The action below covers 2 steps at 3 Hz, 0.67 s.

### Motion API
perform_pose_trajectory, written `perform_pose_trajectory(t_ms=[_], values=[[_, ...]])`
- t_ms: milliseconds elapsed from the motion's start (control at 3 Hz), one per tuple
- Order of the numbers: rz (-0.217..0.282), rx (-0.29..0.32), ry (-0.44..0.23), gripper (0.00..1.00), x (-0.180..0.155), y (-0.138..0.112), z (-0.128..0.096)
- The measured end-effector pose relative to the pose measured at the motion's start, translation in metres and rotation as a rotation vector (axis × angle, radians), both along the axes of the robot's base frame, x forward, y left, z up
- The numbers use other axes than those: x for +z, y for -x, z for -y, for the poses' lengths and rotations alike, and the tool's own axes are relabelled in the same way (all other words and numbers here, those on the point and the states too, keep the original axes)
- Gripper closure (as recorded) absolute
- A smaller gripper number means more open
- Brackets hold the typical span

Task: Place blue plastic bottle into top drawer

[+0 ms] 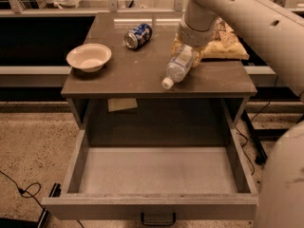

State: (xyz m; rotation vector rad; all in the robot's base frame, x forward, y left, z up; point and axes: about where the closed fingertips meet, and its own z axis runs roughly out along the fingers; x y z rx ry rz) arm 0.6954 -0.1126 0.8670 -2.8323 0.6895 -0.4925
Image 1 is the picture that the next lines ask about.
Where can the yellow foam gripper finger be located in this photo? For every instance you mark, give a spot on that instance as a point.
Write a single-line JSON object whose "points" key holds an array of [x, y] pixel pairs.
{"points": [[176, 45], [197, 54]]}

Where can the clear plastic water bottle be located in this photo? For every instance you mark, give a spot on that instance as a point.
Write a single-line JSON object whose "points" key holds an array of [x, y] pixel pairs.
{"points": [[178, 67]]}

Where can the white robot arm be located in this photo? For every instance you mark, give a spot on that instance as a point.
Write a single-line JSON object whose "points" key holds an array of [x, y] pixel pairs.
{"points": [[277, 36]]}

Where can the brown cabinet with top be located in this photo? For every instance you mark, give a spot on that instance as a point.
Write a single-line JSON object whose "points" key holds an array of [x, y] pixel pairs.
{"points": [[201, 110]]}

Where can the open grey top drawer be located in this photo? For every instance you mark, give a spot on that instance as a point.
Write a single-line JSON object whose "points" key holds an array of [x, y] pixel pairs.
{"points": [[196, 182]]}

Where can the yellow brown chip bag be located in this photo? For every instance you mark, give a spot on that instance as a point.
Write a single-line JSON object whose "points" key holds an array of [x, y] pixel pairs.
{"points": [[224, 44]]}

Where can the blue soda can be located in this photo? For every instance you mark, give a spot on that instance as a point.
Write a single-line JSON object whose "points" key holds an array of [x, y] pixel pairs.
{"points": [[137, 37]]}

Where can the paper label under tabletop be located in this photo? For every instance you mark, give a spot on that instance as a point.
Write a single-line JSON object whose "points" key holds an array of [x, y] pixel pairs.
{"points": [[121, 104]]}

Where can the white paper bowl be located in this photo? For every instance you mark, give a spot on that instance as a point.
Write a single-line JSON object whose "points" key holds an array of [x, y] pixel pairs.
{"points": [[89, 57]]}

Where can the black stand leg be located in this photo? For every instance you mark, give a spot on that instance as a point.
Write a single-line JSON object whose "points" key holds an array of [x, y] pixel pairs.
{"points": [[261, 156]]}

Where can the black drawer handle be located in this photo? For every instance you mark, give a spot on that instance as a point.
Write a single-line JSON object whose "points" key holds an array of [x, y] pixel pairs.
{"points": [[158, 221]]}

